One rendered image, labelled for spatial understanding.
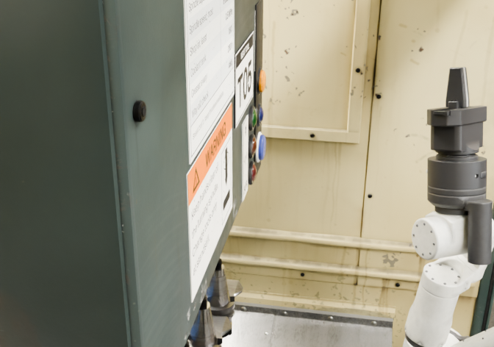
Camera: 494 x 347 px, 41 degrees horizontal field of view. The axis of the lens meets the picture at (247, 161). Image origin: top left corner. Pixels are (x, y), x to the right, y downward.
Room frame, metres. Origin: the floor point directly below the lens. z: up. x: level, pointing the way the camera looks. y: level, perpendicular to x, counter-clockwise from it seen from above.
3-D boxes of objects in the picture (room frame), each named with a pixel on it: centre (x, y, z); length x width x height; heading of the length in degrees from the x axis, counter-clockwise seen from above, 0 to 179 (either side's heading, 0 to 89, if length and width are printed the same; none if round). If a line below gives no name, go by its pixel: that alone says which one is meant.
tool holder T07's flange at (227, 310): (0.96, 0.05, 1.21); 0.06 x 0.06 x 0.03
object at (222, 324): (0.90, 0.06, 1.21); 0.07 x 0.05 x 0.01; 80
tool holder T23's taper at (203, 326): (0.85, 0.07, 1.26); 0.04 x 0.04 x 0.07
